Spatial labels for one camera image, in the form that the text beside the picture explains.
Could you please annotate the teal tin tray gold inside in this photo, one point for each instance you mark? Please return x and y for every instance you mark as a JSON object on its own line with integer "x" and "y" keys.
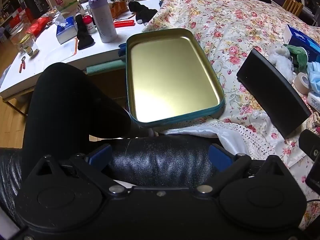
{"x": 167, "y": 77}

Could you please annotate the black leather sofa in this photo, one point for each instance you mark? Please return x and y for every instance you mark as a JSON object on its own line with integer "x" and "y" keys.
{"x": 155, "y": 162}

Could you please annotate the glass jar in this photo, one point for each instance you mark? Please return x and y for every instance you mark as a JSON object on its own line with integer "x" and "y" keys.
{"x": 28, "y": 45}

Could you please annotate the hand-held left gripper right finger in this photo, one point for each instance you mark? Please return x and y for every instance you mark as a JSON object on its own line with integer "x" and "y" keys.
{"x": 220, "y": 156}

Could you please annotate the red plastic bag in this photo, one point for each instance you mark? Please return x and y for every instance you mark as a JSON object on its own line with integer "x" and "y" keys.
{"x": 41, "y": 25}

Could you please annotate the brown leather holder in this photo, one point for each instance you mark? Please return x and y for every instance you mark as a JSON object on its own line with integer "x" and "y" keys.
{"x": 119, "y": 8}

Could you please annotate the white plush lamb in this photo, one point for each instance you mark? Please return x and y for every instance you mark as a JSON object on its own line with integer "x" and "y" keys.
{"x": 281, "y": 60}

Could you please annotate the wooden chair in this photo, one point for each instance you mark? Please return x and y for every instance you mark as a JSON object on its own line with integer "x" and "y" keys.
{"x": 293, "y": 3}

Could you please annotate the person's leg in black trousers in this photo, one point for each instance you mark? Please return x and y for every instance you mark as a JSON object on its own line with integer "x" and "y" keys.
{"x": 70, "y": 105}

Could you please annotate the blue tissue box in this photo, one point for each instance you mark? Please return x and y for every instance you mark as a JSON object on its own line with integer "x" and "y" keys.
{"x": 66, "y": 31}

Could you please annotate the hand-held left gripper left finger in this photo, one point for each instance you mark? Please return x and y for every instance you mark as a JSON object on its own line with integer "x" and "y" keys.
{"x": 100, "y": 156}

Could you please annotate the blue tissue pack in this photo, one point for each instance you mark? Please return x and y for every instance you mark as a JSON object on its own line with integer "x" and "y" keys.
{"x": 303, "y": 38}

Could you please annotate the orange straw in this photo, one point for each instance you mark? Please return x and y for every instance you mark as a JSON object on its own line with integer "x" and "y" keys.
{"x": 75, "y": 45}

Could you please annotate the black cloth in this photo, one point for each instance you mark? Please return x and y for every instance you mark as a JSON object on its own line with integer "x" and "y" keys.
{"x": 83, "y": 37}

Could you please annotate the green plush turtle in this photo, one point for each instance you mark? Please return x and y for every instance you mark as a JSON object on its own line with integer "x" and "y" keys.
{"x": 300, "y": 55}

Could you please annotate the small red-capped bottle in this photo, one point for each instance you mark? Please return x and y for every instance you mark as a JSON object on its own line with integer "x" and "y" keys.
{"x": 89, "y": 25}

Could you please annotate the green foam strip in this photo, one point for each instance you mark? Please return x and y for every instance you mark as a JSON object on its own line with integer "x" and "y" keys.
{"x": 105, "y": 67}

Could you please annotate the beige tape roll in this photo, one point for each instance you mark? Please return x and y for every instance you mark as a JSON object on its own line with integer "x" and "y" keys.
{"x": 301, "y": 83}

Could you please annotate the lilac thermos bottle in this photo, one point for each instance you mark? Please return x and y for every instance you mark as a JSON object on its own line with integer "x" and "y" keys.
{"x": 102, "y": 20}

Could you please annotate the white tissue packet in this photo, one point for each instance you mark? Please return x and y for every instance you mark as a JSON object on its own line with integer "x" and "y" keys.
{"x": 314, "y": 101}

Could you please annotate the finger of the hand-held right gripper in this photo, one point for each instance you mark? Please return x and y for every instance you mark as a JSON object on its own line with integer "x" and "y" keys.
{"x": 315, "y": 177}
{"x": 311, "y": 143}

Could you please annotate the blue face mask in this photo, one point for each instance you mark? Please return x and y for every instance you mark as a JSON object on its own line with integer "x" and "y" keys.
{"x": 314, "y": 77}

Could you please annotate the white crochet cloth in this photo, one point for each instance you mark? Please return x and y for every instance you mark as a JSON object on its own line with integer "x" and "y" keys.
{"x": 240, "y": 135}

